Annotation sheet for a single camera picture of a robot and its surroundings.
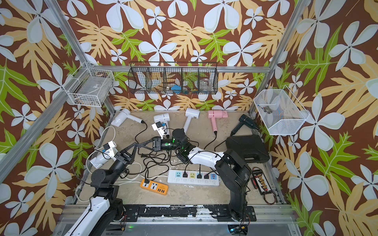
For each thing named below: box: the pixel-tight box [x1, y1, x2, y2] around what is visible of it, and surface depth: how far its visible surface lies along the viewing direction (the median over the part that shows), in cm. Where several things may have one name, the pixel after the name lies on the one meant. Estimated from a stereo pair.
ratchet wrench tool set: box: [250, 166, 277, 205], surface depth 82 cm
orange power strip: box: [139, 177, 169, 196], surface depth 82 cm
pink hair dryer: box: [207, 110, 229, 133], surface depth 114 cm
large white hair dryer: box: [89, 152, 112, 169], surface depth 90 cm
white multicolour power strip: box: [167, 169, 221, 187], surface depth 85 cm
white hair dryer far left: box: [110, 108, 146, 128], surface depth 114 cm
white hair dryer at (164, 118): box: [153, 113, 171, 139], surface depth 113 cm
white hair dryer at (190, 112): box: [183, 107, 201, 135], surface depth 113 cm
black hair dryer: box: [230, 114, 259, 137], surface depth 111 cm
